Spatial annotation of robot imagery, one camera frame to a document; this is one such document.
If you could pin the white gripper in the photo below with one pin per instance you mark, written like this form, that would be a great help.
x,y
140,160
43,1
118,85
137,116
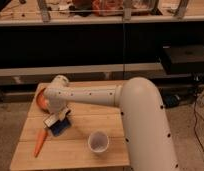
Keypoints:
x,y
63,114

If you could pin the blue and white eraser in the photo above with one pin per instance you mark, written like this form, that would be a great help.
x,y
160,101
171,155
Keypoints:
x,y
55,125

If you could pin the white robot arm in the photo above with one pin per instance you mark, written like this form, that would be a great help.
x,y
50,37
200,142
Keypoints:
x,y
146,128

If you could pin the orange carrot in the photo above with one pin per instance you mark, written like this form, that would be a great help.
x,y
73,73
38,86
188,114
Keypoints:
x,y
40,141

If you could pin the orange bowl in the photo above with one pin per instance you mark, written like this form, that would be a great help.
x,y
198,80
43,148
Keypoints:
x,y
41,101

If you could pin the long wooden shelf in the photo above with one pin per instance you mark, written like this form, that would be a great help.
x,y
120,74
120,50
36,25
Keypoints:
x,y
87,12

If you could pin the black box on shelf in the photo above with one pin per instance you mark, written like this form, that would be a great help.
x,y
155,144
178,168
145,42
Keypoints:
x,y
183,59

